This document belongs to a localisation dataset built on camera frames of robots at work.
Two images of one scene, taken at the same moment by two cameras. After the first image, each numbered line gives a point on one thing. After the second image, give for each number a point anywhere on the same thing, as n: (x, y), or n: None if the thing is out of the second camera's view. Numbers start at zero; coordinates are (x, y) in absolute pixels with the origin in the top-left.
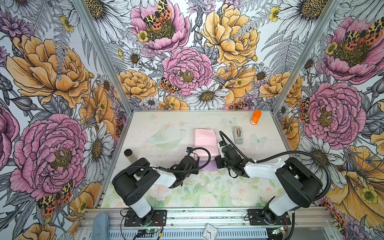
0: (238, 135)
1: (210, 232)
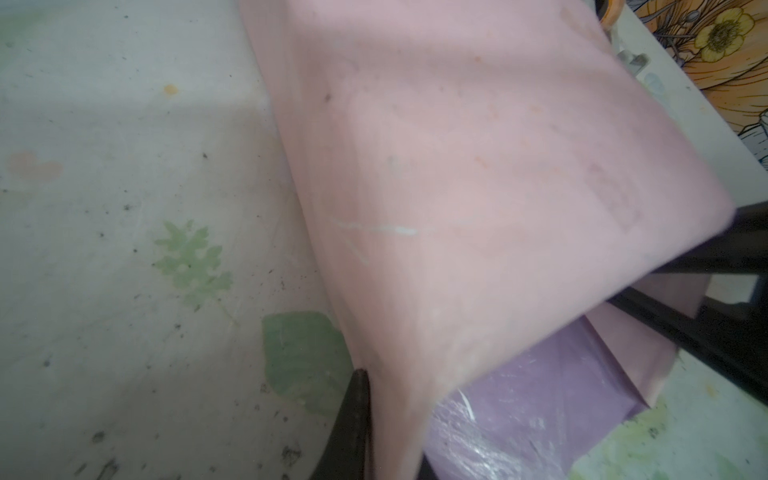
0: (609, 14)
1: None
